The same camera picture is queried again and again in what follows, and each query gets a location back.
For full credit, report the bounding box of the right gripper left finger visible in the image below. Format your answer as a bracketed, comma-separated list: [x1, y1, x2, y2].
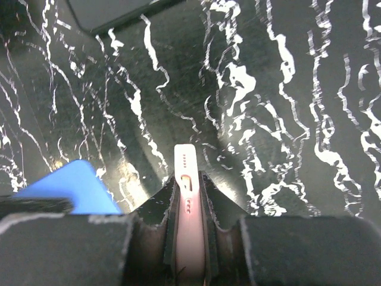
[135, 176, 179, 285]

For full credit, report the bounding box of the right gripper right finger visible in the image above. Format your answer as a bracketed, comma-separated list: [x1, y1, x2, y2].
[199, 171, 249, 285]

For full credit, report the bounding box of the black phone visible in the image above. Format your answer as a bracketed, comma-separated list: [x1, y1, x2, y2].
[67, 0, 179, 35]

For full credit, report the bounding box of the pink phone case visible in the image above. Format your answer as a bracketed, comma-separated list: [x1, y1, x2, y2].
[174, 144, 205, 285]

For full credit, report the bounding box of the blue phone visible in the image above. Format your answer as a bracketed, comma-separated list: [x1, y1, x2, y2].
[13, 160, 122, 215]

